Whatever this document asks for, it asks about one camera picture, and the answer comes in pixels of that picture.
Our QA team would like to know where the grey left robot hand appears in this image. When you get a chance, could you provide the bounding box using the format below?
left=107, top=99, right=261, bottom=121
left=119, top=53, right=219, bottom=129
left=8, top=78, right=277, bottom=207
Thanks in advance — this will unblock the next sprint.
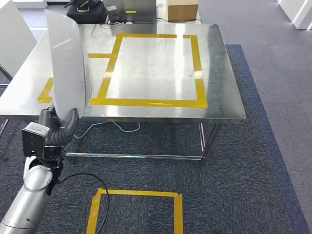
left=39, top=103, right=79, bottom=137

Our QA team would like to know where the white curved car trim part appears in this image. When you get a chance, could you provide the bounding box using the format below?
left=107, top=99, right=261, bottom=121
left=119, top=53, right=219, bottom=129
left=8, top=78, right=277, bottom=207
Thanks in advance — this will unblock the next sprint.
left=45, top=9, right=94, bottom=125

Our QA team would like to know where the steel workbench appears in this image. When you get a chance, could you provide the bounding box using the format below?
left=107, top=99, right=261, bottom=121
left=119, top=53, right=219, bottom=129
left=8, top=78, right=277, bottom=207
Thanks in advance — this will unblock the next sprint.
left=0, top=22, right=247, bottom=162

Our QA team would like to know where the black carry case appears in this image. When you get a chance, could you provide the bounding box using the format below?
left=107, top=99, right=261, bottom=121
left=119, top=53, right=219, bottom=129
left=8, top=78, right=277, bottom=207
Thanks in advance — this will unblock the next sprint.
left=66, top=2, right=108, bottom=25

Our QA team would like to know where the yellow floor tape square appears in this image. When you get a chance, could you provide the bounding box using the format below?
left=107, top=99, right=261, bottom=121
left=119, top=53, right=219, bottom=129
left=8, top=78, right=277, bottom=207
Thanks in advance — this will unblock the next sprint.
left=85, top=188, right=184, bottom=234

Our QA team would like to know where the white board panel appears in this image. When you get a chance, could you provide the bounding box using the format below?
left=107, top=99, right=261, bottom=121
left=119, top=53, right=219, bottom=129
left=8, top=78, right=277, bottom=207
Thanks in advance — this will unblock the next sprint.
left=0, top=0, right=38, bottom=81
left=276, top=0, right=307, bottom=23
left=292, top=0, right=312, bottom=31

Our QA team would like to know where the grey laptop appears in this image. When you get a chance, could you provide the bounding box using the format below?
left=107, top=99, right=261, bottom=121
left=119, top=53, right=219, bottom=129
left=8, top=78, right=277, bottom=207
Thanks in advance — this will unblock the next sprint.
left=102, top=0, right=158, bottom=24

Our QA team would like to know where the white desk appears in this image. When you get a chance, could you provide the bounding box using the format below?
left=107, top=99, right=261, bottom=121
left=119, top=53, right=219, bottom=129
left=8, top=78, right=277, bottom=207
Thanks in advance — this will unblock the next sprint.
left=29, top=0, right=202, bottom=32

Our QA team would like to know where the brown cardboard box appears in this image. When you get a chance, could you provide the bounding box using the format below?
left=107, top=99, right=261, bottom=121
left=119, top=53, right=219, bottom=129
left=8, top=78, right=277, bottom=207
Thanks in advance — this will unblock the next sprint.
left=166, top=0, right=199, bottom=22

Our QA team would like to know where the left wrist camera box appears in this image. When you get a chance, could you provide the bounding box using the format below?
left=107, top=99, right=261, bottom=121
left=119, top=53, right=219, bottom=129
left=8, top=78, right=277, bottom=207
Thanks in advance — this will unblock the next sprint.
left=22, top=122, right=51, bottom=159

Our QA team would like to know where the white floor cable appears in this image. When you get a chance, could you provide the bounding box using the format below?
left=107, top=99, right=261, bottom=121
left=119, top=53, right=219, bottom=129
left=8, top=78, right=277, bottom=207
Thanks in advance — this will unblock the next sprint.
left=73, top=121, right=141, bottom=140

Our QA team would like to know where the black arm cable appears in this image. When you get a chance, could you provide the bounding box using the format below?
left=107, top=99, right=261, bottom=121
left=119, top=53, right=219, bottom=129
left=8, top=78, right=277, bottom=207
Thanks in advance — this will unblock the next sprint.
left=57, top=173, right=110, bottom=234

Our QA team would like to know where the coiled black cable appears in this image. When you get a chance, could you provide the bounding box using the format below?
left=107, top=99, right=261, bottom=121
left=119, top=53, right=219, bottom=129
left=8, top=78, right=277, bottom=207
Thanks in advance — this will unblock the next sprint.
left=100, top=13, right=125, bottom=28

